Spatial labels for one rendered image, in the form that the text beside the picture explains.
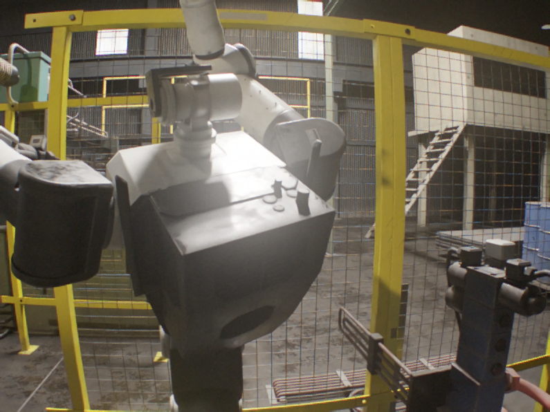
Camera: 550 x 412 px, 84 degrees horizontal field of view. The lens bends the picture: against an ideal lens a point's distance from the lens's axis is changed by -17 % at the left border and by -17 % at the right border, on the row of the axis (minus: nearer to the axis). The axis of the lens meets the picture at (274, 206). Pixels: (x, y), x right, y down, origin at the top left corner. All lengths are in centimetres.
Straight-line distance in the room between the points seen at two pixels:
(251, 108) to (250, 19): 64
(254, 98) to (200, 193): 30
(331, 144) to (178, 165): 25
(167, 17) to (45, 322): 280
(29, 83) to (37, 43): 1125
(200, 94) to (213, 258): 23
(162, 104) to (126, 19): 86
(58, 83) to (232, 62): 73
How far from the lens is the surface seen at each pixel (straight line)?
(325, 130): 62
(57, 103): 131
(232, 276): 41
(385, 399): 157
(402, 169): 133
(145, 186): 47
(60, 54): 135
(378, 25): 140
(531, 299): 54
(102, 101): 264
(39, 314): 348
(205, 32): 74
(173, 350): 67
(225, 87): 51
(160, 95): 49
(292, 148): 59
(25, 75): 326
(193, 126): 51
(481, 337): 61
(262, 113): 67
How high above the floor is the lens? 127
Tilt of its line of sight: 4 degrees down
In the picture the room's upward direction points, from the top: straight up
